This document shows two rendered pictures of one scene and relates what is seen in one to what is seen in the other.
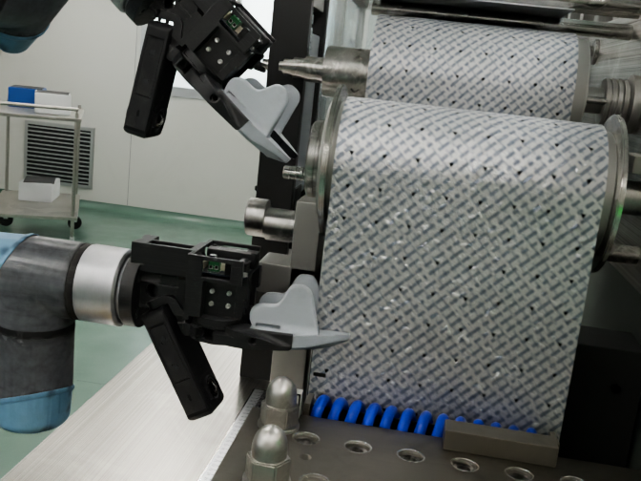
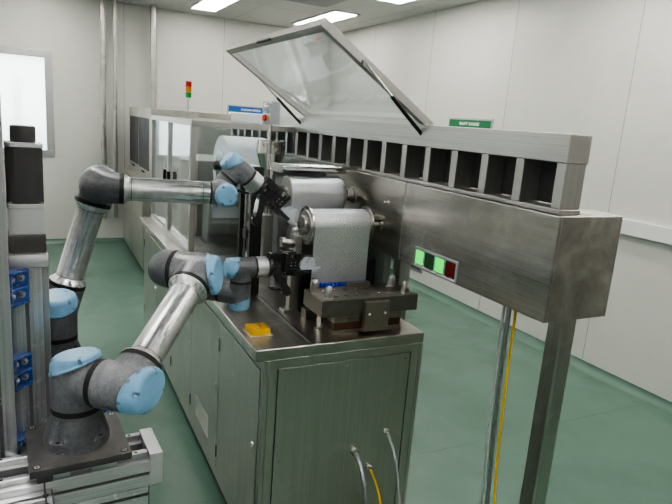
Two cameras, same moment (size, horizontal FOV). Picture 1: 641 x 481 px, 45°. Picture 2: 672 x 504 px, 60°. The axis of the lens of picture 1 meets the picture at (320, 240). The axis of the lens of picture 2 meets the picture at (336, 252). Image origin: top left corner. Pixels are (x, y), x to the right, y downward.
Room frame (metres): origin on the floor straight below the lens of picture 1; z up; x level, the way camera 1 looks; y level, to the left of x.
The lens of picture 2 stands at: (-1.11, 1.12, 1.63)
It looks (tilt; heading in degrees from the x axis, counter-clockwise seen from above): 12 degrees down; 326
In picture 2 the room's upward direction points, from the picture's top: 4 degrees clockwise
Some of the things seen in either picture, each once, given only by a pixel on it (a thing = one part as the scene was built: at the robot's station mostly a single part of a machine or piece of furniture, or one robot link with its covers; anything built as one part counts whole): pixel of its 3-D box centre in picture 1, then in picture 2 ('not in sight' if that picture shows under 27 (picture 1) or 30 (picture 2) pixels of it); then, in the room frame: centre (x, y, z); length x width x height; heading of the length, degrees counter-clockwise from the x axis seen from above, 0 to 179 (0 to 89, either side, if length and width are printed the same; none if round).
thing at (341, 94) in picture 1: (334, 160); (306, 225); (0.76, 0.00, 1.25); 0.15 x 0.01 x 0.15; 173
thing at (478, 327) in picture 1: (444, 332); (340, 262); (0.68, -0.12, 1.11); 0.23 x 0.01 x 0.18; 83
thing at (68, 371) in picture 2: not in sight; (78, 377); (0.31, 0.88, 0.98); 0.13 x 0.12 x 0.14; 44
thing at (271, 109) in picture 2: not in sight; (269, 112); (1.30, -0.10, 1.66); 0.07 x 0.07 x 0.10; 8
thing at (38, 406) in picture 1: (27, 365); (235, 294); (0.74, 0.28, 1.01); 0.11 x 0.08 x 0.11; 44
